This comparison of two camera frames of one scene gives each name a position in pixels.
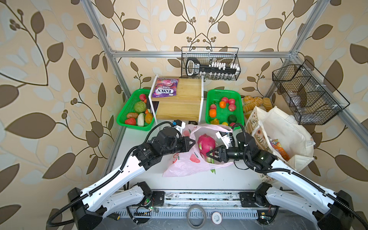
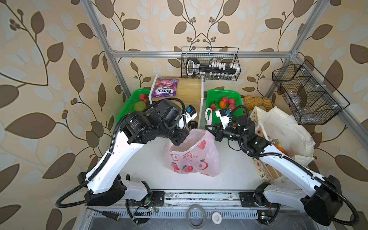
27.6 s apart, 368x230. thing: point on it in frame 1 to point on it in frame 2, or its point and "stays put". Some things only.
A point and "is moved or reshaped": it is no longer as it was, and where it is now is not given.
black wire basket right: x=312 y=98 stays put
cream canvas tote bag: x=277 y=132 stays put
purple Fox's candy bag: x=165 y=87 stays put
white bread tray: x=248 y=103 stays put
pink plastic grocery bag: x=191 y=162 is moved or reshaped
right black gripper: x=222 y=153 to x=217 y=133
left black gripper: x=186 y=146 to x=178 y=139
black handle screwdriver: x=115 y=215 stays put
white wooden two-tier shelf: x=187 y=105 stays put
